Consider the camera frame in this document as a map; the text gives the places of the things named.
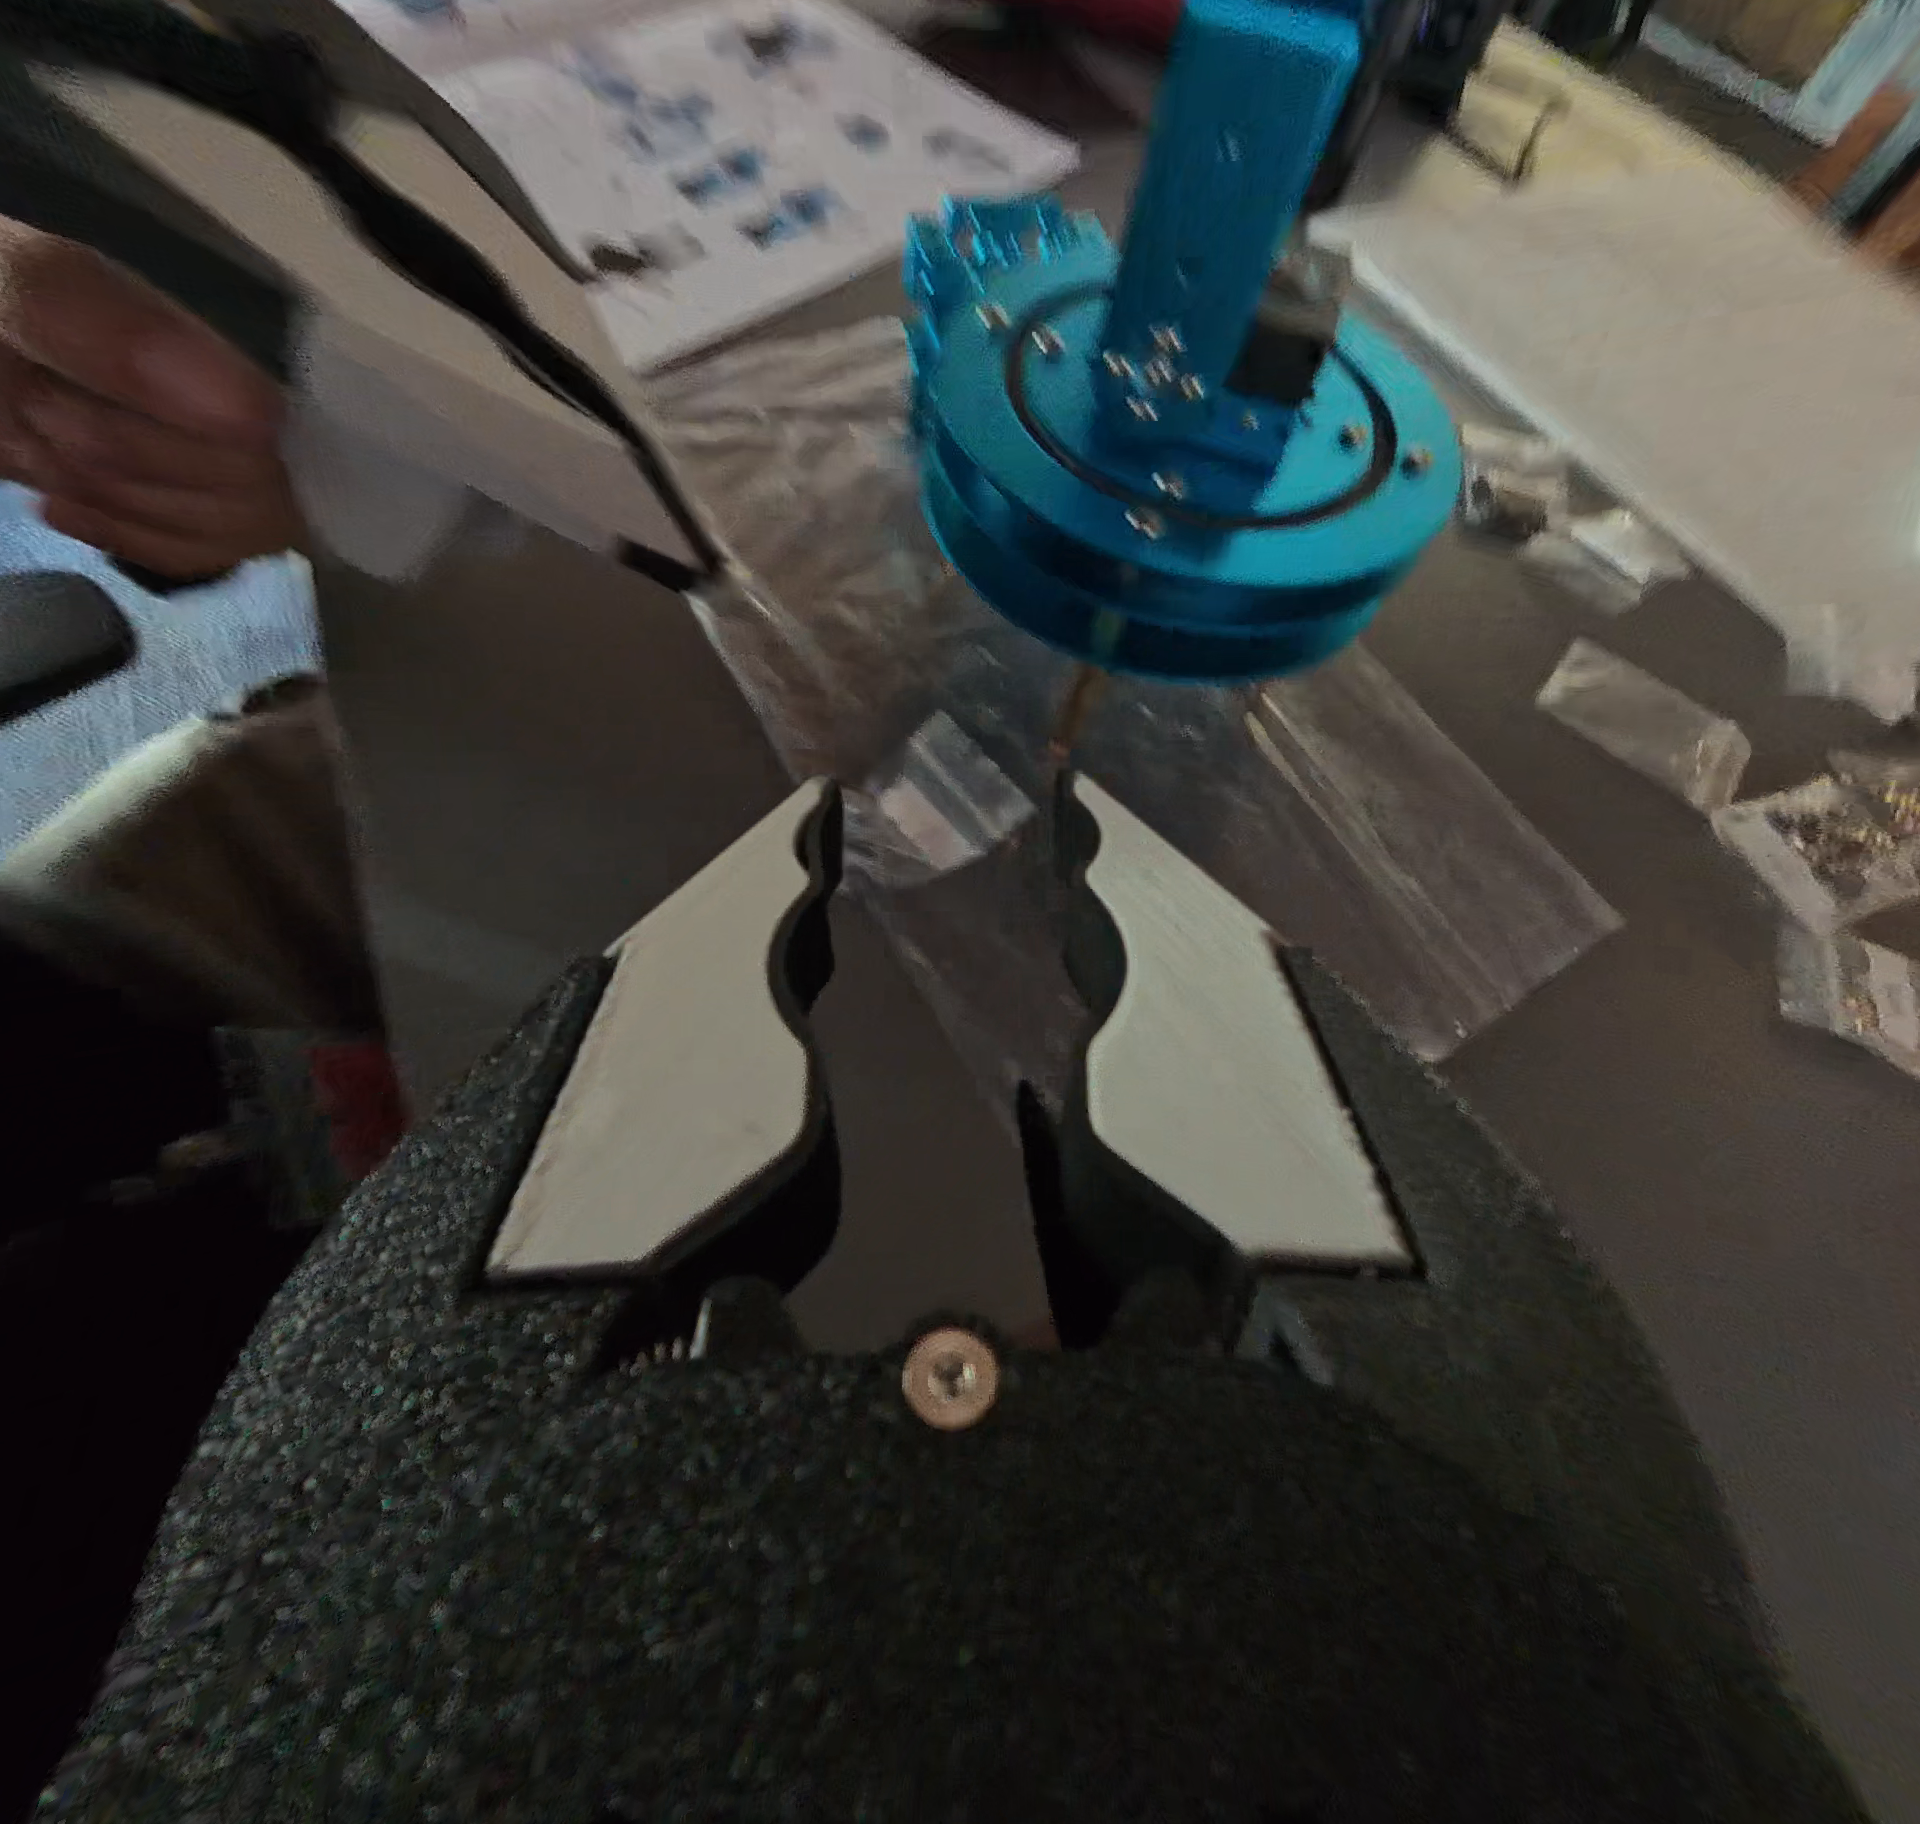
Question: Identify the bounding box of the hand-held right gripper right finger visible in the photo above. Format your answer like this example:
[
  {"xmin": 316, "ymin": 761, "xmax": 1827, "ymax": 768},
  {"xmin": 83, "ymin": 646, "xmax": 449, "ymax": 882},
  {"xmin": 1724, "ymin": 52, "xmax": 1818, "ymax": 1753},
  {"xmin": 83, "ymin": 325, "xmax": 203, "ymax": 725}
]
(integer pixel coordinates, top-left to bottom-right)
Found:
[{"xmin": 1018, "ymin": 774, "xmax": 1419, "ymax": 1352}]

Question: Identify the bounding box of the printed instruction sheet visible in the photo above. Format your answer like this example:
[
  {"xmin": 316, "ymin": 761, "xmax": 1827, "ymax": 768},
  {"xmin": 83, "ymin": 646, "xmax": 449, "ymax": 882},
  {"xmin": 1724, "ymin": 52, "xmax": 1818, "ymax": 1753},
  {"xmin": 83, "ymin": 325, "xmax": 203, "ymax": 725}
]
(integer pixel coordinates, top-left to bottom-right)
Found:
[{"xmin": 241, "ymin": 0, "xmax": 1082, "ymax": 377}]

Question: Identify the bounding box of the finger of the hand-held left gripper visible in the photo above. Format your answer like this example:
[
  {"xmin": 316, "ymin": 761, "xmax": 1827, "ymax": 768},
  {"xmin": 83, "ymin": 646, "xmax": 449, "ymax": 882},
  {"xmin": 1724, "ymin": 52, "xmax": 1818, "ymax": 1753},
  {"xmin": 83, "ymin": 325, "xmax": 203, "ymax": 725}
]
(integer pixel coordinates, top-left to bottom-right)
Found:
[
  {"xmin": 31, "ymin": 59, "xmax": 708, "ymax": 588},
  {"xmin": 181, "ymin": 0, "xmax": 721, "ymax": 572}
]

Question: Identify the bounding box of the dark grey desk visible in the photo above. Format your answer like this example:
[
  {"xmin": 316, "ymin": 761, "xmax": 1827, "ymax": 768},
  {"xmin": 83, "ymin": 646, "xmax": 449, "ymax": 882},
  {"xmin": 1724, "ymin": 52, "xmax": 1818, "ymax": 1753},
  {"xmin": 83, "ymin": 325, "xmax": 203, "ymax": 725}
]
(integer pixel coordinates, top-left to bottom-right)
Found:
[{"xmin": 306, "ymin": 0, "xmax": 1920, "ymax": 1810}]

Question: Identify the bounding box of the grey fabric office chair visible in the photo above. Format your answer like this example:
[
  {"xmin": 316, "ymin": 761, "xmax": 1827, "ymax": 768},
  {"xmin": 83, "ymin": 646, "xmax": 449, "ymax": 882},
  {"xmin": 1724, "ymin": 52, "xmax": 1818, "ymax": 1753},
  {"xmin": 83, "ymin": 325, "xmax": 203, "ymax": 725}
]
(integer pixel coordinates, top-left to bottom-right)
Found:
[{"xmin": 0, "ymin": 479, "xmax": 323, "ymax": 865}]

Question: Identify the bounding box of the large clear plastic bag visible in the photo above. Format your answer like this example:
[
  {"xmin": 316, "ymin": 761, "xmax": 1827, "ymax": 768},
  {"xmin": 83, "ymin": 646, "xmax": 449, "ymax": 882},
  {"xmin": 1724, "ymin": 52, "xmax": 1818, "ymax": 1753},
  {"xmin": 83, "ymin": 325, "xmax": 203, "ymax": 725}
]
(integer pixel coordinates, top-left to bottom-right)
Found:
[{"xmin": 646, "ymin": 309, "xmax": 1629, "ymax": 1060}]

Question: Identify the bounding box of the red badge card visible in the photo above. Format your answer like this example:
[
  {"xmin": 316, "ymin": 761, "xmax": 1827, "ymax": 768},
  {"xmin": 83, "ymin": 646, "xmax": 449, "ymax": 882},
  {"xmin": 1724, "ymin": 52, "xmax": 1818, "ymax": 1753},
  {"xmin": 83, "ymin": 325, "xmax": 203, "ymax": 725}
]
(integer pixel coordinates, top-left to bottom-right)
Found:
[{"xmin": 306, "ymin": 1035, "xmax": 410, "ymax": 1181}]

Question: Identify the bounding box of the person's left hand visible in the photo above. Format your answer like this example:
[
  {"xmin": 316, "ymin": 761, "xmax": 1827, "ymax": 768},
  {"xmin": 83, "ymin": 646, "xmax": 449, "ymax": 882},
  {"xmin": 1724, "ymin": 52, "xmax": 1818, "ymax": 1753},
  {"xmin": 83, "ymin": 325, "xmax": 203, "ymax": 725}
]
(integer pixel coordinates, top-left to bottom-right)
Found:
[{"xmin": 0, "ymin": 219, "xmax": 308, "ymax": 583}]

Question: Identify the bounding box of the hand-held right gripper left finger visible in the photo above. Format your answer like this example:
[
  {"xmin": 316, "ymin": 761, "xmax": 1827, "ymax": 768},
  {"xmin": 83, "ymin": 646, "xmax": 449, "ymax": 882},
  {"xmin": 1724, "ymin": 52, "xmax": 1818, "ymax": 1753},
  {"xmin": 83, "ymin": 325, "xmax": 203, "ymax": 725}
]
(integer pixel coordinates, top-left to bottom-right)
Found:
[{"xmin": 482, "ymin": 777, "xmax": 843, "ymax": 1286}]

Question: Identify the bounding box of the pile of small parts bags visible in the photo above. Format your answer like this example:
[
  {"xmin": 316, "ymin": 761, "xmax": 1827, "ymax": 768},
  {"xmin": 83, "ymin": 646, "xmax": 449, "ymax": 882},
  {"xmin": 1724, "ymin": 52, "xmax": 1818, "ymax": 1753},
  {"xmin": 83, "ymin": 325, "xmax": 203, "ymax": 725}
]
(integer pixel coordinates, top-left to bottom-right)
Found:
[{"xmin": 1462, "ymin": 420, "xmax": 1920, "ymax": 1082}]

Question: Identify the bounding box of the white foam sheet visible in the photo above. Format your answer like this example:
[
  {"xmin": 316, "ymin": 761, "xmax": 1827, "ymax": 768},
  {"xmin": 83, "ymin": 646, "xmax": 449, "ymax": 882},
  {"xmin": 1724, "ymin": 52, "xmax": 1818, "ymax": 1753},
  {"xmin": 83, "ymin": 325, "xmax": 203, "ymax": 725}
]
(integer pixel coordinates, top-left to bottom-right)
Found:
[{"xmin": 1306, "ymin": 24, "xmax": 1920, "ymax": 723}]

